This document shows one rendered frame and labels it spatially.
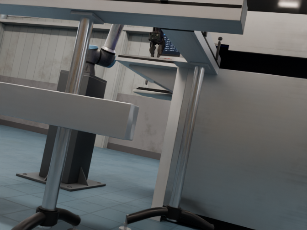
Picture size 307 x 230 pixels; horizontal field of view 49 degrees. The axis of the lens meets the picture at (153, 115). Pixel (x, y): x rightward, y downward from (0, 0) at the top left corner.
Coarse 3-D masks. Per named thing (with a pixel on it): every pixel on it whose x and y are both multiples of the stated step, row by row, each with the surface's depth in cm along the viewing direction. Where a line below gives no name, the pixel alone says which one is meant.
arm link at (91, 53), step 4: (92, 48) 244; (96, 48) 247; (88, 52) 243; (92, 52) 244; (96, 52) 247; (100, 52) 249; (88, 56) 243; (92, 56) 245; (96, 56) 247; (100, 56) 248; (88, 60) 243; (92, 60) 245; (96, 60) 248
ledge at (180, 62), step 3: (174, 57) 176; (174, 60) 176; (177, 60) 176; (180, 60) 175; (183, 60) 175; (177, 63) 181; (180, 63) 179; (183, 63) 178; (186, 63) 177; (177, 66) 188; (180, 66) 186; (183, 66) 185; (186, 66) 183; (189, 66) 182
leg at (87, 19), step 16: (80, 16) 120; (96, 16) 119; (80, 32) 119; (80, 48) 119; (80, 64) 119; (80, 80) 120; (64, 128) 118; (64, 144) 118; (64, 160) 119; (48, 176) 117; (48, 192) 116; (48, 208) 116
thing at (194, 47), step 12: (168, 36) 128; (180, 36) 125; (192, 36) 122; (204, 36) 134; (180, 48) 142; (192, 48) 139; (204, 48) 138; (216, 48) 164; (192, 60) 159; (204, 60) 155; (216, 60) 169; (204, 72) 181; (216, 72) 176
